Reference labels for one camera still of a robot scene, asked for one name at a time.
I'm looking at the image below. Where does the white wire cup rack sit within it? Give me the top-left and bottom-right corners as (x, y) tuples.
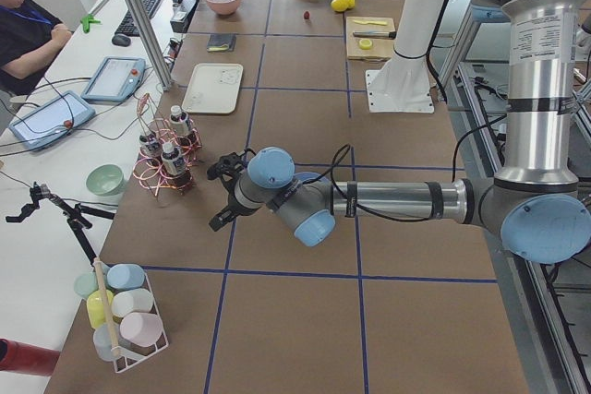
(77, 258), (169, 374)

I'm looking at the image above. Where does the yellow plastic knife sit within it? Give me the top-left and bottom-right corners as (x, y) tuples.
(353, 19), (389, 26)

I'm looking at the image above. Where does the blue teach pendant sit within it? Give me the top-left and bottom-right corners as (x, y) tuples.
(81, 56), (146, 102)
(8, 90), (95, 150)

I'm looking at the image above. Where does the grey folded cloth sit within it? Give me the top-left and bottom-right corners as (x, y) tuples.
(206, 33), (236, 53)

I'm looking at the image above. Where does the green bowl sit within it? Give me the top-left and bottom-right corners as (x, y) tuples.
(86, 164), (126, 197)

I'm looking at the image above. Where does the far blue teach pendant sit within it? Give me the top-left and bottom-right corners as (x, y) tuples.
(81, 56), (146, 102)

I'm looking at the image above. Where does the pink cup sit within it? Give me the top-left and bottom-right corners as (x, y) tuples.
(120, 312), (163, 347)

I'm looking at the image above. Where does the dark drink bottle left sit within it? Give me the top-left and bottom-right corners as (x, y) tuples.
(139, 132), (162, 166)

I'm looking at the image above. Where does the white cup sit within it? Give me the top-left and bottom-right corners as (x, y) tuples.
(111, 288), (154, 318)

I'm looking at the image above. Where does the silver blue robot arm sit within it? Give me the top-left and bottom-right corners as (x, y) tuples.
(207, 0), (590, 264)

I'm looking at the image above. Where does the pale blue lower cup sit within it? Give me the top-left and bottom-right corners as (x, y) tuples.
(92, 323), (115, 362)

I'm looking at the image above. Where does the cream bear tray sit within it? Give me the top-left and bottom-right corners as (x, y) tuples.
(181, 63), (244, 114)

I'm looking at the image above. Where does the green plastic clamp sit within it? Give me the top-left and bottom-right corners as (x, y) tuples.
(80, 14), (102, 34)

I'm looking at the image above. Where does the dark drink bottle back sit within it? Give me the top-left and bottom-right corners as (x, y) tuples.
(170, 105), (195, 146)

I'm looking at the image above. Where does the copper wire bottle rack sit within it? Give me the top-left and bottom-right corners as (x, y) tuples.
(132, 93), (202, 197)

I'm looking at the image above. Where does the wooden cutting board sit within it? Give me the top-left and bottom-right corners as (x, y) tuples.
(345, 17), (396, 60)

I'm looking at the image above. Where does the black keyboard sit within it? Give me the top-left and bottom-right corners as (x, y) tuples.
(113, 0), (165, 38)

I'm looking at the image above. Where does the black computer mouse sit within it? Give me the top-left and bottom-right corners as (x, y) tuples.
(111, 33), (131, 47)

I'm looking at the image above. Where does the mint green cup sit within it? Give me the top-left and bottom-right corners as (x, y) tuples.
(73, 272), (98, 300)

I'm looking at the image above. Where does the dark drink bottle front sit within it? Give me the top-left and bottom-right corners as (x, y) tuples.
(162, 141), (192, 188)

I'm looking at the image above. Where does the half lemon slice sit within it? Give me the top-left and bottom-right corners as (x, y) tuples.
(358, 38), (373, 50)

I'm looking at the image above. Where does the dark drink bottle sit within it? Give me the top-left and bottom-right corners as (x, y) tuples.
(139, 132), (162, 166)
(162, 141), (192, 188)
(170, 105), (195, 146)

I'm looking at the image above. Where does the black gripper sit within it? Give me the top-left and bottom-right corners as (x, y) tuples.
(209, 192), (252, 231)

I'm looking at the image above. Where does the yellow cup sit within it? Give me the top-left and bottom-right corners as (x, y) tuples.
(86, 290), (106, 329)

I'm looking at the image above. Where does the blue round plate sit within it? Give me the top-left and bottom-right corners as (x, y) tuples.
(294, 172), (332, 188)

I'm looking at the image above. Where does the near blue teach pendant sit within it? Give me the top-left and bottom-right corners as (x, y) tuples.
(8, 90), (95, 150)

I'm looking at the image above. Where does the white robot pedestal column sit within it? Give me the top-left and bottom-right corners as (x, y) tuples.
(367, 0), (446, 113)

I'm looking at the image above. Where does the aluminium frame post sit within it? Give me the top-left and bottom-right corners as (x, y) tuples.
(125, 0), (173, 91)

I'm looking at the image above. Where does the wooden rack handle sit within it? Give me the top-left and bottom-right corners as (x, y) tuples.
(93, 257), (121, 360)

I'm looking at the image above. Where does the black tripod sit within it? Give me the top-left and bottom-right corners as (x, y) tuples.
(5, 182), (115, 265)

